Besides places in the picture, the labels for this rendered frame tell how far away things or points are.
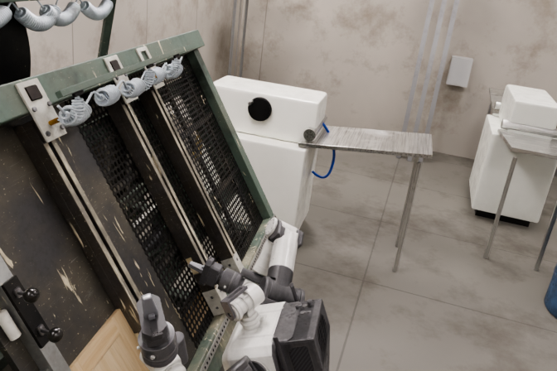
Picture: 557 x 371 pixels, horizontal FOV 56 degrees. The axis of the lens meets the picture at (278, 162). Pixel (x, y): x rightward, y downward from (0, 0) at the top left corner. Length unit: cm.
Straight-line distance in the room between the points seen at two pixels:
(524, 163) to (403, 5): 303
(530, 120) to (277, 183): 275
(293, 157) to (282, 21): 419
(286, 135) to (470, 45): 410
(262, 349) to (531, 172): 481
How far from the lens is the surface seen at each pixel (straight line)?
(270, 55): 831
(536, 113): 584
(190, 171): 245
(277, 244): 192
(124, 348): 188
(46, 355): 161
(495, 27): 788
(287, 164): 433
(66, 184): 176
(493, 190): 608
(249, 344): 159
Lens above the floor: 238
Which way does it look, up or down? 21 degrees down
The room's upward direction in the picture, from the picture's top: 7 degrees clockwise
